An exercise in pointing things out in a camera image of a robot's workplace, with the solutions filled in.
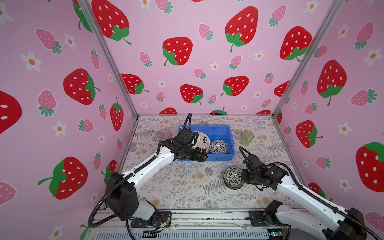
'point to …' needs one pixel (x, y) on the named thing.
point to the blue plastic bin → (223, 132)
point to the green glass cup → (246, 137)
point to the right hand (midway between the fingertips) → (241, 176)
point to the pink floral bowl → (233, 178)
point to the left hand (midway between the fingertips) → (201, 155)
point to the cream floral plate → (203, 141)
